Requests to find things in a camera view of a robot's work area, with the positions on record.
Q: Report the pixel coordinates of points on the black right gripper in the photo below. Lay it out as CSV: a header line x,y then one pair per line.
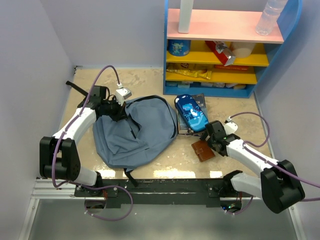
x,y
204,135

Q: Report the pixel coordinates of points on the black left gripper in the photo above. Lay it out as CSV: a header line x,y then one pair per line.
x,y
121,114

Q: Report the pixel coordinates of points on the brown leather wallet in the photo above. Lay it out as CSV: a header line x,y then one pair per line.
x,y
202,150

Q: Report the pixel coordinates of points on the blue fabric backpack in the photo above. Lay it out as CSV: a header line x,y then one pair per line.
x,y
149,128

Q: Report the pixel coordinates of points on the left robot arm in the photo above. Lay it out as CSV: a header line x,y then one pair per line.
x,y
58,154

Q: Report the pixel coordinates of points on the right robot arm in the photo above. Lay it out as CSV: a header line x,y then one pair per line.
x,y
276,182

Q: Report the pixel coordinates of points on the yellow chips bag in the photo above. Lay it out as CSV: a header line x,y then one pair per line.
x,y
192,70

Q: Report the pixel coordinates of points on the blue dinosaur pencil case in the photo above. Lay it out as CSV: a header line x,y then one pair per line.
x,y
192,113

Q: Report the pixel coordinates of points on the dark blue book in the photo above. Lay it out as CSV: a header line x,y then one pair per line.
x,y
192,110

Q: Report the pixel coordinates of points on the red flat box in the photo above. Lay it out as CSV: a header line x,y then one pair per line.
x,y
231,67

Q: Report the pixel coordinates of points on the blue wooden shelf unit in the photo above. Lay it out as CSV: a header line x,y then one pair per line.
x,y
227,26

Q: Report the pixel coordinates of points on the red silver snack box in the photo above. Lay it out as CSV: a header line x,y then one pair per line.
x,y
221,51

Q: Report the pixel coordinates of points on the blue snack can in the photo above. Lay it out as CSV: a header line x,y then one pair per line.
x,y
178,47

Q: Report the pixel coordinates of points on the white round container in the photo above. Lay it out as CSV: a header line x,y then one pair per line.
x,y
242,49

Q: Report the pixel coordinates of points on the clear plastic water bottle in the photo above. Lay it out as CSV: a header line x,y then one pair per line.
x,y
269,16

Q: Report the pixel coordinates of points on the white tall bottle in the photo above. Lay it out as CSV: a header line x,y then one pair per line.
x,y
185,13

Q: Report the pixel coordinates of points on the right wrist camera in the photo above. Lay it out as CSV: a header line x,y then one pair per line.
x,y
230,126

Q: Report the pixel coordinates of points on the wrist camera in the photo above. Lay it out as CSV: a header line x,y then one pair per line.
x,y
122,94
230,126

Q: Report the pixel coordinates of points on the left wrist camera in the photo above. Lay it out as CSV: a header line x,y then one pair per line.
x,y
122,94

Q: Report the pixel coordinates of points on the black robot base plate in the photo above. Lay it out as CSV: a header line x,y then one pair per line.
x,y
204,191

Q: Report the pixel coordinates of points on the aluminium rail frame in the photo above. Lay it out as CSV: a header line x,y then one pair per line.
x,y
159,208

